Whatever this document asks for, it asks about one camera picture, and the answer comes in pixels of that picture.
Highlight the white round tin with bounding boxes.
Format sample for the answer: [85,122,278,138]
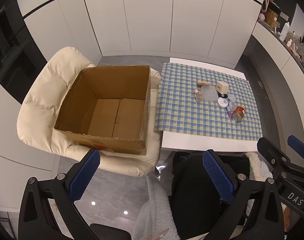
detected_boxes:
[217,97,230,109]

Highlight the person's black pants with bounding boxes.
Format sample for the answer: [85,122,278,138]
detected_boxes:
[172,151,251,240]

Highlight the brown paper box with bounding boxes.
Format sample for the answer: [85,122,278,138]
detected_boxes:
[264,10,280,27]

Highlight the red metal can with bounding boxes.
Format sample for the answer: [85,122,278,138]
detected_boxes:
[232,106,246,123]

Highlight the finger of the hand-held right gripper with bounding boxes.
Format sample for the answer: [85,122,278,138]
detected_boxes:
[257,137,304,180]
[288,135,304,159]

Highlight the translucent plastic pouch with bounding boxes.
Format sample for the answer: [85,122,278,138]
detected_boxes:
[200,85,218,103]

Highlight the white fleece garment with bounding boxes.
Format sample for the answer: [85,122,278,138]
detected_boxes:
[136,152,276,240]

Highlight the cream padded chair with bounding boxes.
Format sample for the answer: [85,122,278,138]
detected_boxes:
[17,46,162,178]

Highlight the brown cardboard box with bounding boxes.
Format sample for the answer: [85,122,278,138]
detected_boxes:
[54,65,152,155]

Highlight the dark glass cabinet door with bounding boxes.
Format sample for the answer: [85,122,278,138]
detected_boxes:
[0,0,47,105]

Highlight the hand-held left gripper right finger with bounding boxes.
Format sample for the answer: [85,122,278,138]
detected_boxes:
[202,149,285,240]

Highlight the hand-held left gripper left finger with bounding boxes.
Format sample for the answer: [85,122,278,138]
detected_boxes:
[18,149,101,240]

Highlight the blue yellow checked tablecloth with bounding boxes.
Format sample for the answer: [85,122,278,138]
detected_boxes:
[154,62,263,142]

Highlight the cream cube box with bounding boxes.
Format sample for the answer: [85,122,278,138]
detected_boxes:
[216,81,229,94]

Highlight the white low table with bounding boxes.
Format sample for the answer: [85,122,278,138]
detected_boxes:
[160,57,263,153]

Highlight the white spray bottle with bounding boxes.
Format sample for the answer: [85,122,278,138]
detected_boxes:
[279,22,290,42]

